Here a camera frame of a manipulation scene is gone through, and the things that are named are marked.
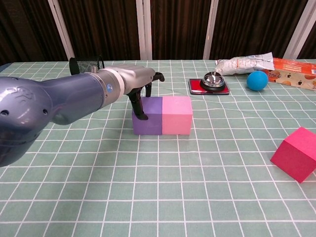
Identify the black mesh pen holder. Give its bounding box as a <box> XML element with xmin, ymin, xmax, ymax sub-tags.
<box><xmin>69</xmin><ymin>55</ymin><xmax>106</xmax><ymax>75</ymax></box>

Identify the red flat case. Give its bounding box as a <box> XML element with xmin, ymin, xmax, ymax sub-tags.
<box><xmin>189</xmin><ymin>78</ymin><xmax>231</xmax><ymax>96</ymax></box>

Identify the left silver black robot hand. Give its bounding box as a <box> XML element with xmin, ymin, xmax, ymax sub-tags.
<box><xmin>112</xmin><ymin>64</ymin><xmax>165</xmax><ymax>121</ymax></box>

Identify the silver call bell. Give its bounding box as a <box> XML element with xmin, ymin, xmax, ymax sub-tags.
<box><xmin>199</xmin><ymin>70</ymin><xmax>225</xmax><ymax>90</ymax></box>

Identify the green checked tablecloth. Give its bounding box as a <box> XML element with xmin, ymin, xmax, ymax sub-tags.
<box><xmin>0</xmin><ymin>59</ymin><xmax>316</xmax><ymax>237</ymax></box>

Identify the magenta foam cube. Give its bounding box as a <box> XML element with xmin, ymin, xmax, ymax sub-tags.
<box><xmin>270</xmin><ymin>127</ymin><xmax>316</xmax><ymax>184</ymax></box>

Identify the orange cardboard box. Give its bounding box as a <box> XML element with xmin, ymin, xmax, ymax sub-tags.
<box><xmin>261</xmin><ymin>58</ymin><xmax>316</xmax><ymax>92</ymax></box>

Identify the blue ball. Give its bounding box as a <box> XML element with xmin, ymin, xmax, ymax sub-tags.
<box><xmin>246</xmin><ymin>71</ymin><xmax>269</xmax><ymax>91</ymax></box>

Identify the white snack bag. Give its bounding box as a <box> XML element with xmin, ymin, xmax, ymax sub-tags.
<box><xmin>214</xmin><ymin>51</ymin><xmax>275</xmax><ymax>76</ymax></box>

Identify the purple foam cube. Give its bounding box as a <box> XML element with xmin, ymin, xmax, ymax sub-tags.
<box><xmin>132</xmin><ymin>96</ymin><xmax>163</xmax><ymax>136</ymax></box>

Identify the light pink foam cube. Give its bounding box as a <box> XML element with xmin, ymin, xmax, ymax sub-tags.
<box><xmin>161</xmin><ymin>96</ymin><xmax>193</xmax><ymax>136</ymax></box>

